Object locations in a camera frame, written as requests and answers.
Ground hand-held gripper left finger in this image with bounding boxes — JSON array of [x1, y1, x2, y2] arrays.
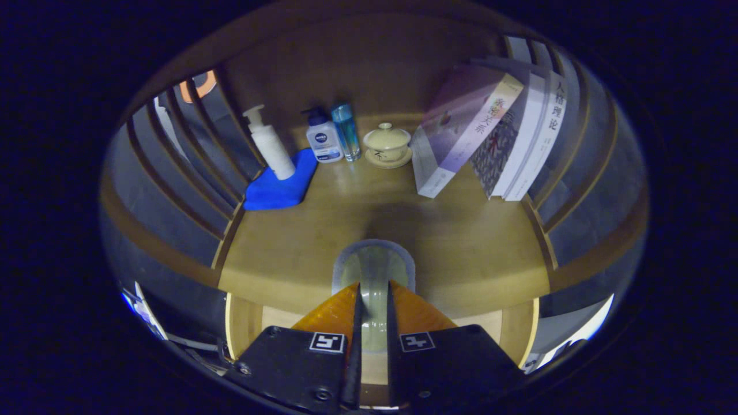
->
[[225, 281, 364, 414]]

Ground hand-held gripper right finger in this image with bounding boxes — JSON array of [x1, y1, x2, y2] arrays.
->
[[386, 280, 528, 411]]

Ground brown wooden drawer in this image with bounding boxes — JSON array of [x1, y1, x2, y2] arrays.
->
[[225, 293, 540, 407]]

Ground wooden countertop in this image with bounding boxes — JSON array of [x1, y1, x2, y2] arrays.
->
[[218, 112, 551, 318]]

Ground brown wooden cabinet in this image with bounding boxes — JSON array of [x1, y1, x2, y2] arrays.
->
[[98, 0, 649, 369]]

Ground blue folded cloth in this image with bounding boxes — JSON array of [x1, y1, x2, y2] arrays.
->
[[243, 148, 319, 211]]

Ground white appliance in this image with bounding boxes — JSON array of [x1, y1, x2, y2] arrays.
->
[[528, 293, 615, 372]]

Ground white bottle with blue cap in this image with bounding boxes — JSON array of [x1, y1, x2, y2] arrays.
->
[[302, 107, 345, 164]]

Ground beige lidded tea cup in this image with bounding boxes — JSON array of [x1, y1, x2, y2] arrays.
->
[[363, 122, 413, 169]]

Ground white pump bottle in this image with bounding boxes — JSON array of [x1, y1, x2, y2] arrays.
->
[[242, 104, 296, 180]]

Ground slim teal bottle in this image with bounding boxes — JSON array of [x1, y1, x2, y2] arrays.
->
[[330, 103, 362, 163]]

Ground patterned cover book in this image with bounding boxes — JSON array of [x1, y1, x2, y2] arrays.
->
[[470, 58, 547, 198]]

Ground purple white book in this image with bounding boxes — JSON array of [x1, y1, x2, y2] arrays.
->
[[411, 63, 525, 199]]

